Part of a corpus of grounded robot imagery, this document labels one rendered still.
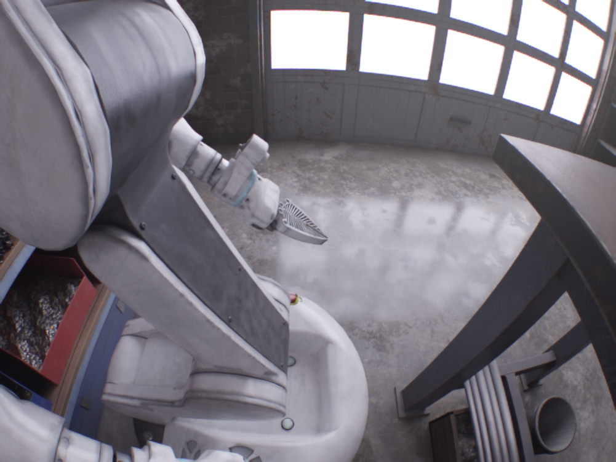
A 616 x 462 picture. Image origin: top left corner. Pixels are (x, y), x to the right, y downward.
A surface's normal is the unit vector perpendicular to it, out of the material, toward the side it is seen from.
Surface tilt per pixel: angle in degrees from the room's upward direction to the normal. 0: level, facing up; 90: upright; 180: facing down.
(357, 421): 48
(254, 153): 90
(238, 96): 90
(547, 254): 90
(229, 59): 90
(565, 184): 0
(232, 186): 67
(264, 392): 39
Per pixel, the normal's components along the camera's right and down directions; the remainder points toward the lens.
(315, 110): -0.01, 0.68
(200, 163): 0.30, 0.33
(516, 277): -1.00, -0.03
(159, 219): 0.94, -0.24
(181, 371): -0.36, -0.69
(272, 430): 0.02, -0.75
